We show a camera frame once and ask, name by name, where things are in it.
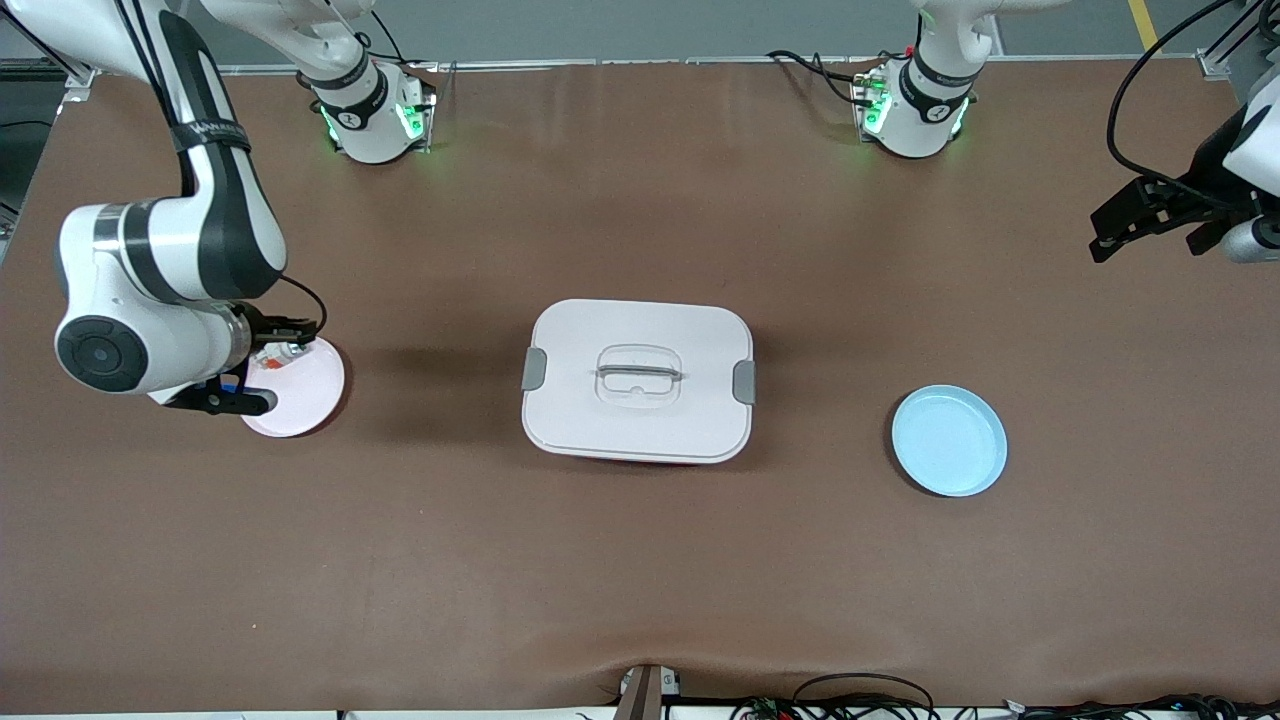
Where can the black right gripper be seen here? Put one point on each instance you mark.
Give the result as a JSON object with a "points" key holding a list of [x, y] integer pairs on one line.
{"points": [[263, 327]]}

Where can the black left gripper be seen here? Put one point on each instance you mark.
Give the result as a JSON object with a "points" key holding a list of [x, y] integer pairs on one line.
{"points": [[1192, 190]]}

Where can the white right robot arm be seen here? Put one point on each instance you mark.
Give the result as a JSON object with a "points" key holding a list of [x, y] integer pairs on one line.
{"points": [[190, 250]]}

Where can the white lidded box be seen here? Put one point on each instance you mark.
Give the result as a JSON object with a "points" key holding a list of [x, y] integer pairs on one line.
{"points": [[640, 420]]}

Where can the pink round plate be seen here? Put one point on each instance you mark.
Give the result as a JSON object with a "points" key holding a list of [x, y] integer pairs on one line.
{"points": [[305, 395]]}

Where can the light blue round plate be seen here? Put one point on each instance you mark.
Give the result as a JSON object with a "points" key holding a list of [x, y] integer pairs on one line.
{"points": [[950, 442]]}

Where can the brown table mat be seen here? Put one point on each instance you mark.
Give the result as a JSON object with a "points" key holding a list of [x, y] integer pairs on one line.
{"points": [[640, 570]]}

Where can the silver red switch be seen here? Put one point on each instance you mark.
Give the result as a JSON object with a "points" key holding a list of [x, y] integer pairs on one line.
{"points": [[285, 353]]}

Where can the aluminium frame profile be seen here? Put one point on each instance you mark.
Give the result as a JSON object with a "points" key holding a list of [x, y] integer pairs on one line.
{"points": [[78, 82], [1215, 65]]}

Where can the metal table edge rail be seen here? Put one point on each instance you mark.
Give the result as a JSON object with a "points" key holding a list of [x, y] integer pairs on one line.
{"points": [[650, 62]]}

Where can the brown camera mount bracket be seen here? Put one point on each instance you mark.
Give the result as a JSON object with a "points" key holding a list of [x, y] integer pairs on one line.
{"points": [[645, 695]]}

